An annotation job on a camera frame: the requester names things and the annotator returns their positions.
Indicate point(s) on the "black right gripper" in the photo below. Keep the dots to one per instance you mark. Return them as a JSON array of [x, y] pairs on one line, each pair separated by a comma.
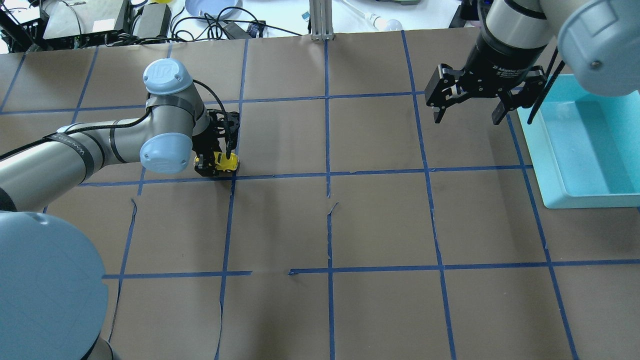
[[501, 59]]

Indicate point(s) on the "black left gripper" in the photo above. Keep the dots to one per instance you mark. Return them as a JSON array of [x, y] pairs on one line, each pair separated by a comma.
[[204, 146]]

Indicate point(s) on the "yellow beetle toy car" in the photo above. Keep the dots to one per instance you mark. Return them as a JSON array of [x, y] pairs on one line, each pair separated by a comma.
[[214, 163]]

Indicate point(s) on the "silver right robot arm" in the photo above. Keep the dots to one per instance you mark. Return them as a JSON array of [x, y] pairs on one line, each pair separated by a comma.
[[524, 45]]

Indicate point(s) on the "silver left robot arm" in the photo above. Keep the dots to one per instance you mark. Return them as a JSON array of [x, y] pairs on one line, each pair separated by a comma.
[[321, 247]]

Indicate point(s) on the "light blue plastic bin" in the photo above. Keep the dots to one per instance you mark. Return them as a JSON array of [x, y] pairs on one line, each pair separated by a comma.
[[585, 148]]

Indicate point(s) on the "blue plate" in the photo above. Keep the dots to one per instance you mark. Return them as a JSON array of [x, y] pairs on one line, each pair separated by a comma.
[[226, 9]]

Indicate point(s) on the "white light bulb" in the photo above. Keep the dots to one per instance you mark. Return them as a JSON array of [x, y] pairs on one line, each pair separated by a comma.
[[382, 24]]

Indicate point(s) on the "black power adapter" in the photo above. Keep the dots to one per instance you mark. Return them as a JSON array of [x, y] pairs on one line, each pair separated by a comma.
[[153, 21]]

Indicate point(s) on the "grey electronics box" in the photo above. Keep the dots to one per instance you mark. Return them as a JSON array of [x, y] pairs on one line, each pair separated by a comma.
[[74, 18]]

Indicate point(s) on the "aluminium extrusion post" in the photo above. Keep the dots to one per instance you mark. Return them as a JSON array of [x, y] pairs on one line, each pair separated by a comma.
[[321, 20]]

